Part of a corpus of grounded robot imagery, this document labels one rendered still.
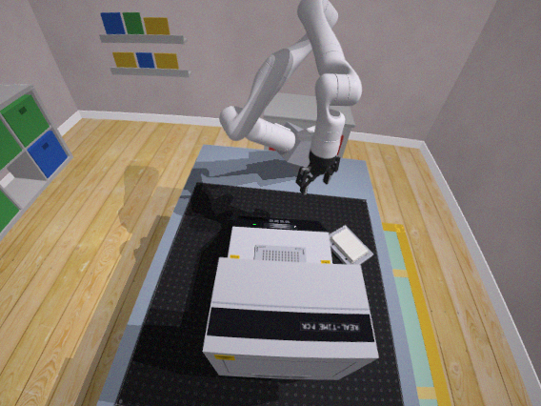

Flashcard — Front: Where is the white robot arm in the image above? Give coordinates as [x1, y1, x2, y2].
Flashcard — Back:
[219, 0, 362, 158]

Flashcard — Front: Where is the white real-time pcr machine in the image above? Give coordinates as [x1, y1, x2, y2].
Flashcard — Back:
[203, 216, 379, 380]

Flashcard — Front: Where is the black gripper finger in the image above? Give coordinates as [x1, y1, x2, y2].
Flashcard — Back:
[323, 155, 340, 185]
[295, 166, 323, 194]

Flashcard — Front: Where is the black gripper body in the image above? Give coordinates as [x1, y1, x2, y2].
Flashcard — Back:
[308, 150, 336, 177]

